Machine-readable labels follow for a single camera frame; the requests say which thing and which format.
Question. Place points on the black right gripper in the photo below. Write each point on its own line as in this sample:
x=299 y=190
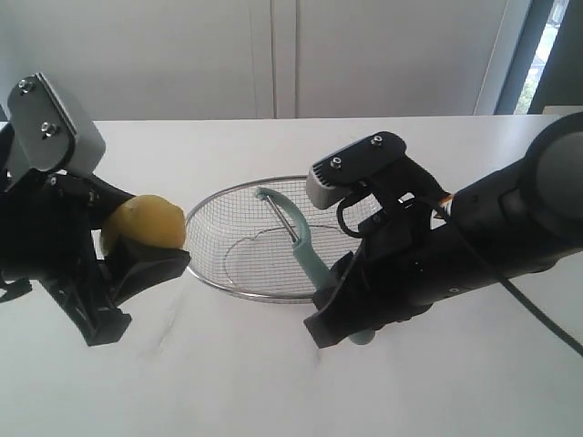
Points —
x=396 y=275

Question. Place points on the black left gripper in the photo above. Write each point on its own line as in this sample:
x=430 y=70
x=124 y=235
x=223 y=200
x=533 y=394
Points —
x=47 y=220

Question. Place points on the yellow lemon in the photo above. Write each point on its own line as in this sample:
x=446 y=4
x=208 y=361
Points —
x=147 y=219

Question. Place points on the teal handled vegetable peeler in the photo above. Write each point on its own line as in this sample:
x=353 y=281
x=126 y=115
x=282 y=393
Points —
x=309 y=255

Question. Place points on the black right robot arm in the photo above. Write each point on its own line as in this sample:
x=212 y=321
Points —
x=523 y=218

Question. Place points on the white cabinet doors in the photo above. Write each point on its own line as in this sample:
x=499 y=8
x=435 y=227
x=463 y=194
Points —
x=266 y=59

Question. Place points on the oval metal wire mesh basket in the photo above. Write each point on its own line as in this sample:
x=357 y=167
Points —
x=241 y=244

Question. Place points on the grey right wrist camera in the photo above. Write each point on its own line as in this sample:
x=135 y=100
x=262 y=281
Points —
x=334 y=177

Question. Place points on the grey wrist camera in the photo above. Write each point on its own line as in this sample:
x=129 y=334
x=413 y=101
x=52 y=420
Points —
x=334 y=177
x=52 y=131

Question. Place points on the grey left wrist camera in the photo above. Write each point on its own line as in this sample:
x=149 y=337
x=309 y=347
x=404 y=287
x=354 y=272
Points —
x=52 y=131

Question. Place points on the window with dark frame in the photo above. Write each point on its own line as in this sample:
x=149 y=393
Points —
x=545 y=70

